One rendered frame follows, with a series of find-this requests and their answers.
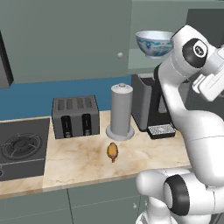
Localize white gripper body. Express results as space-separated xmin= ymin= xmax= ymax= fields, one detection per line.
xmin=192 ymin=68 xmax=224 ymax=102

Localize dark grey open cabinet door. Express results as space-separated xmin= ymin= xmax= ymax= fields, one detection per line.
xmin=185 ymin=8 xmax=224 ymax=112

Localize white bowl with blue pattern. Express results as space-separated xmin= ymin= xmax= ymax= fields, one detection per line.
xmin=135 ymin=30 xmax=175 ymax=60

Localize grey-green base cabinet door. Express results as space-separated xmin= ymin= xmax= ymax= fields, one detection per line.
xmin=70 ymin=194 xmax=142 ymax=224

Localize grey-green base cabinet front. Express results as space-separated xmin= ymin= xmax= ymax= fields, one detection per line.
xmin=0 ymin=188 xmax=74 ymax=224

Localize black and grey coffee machine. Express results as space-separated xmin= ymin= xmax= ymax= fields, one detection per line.
xmin=130 ymin=64 xmax=178 ymax=140

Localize grey paper towel holder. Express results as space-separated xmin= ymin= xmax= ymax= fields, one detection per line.
xmin=105 ymin=82 xmax=136 ymax=142

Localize dark grey four-slot toaster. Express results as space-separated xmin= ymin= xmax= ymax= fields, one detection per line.
xmin=51 ymin=94 xmax=101 ymax=140

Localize black gas hob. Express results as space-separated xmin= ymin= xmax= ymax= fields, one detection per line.
xmin=0 ymin=117 xmax=51 ymax=182

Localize dark grey range hood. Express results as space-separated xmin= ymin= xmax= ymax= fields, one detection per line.
xmin=0 ymin=31 xmax=15 ymax=89

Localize open grey-green wall cabinet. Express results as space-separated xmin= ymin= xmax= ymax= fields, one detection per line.
xmin=128 ymin=0 xmax=224 ymax=75

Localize grey-green wall cabinet door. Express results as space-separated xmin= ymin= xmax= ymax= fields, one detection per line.
xmin=0 ymin=0 xmax=133 ymax=85

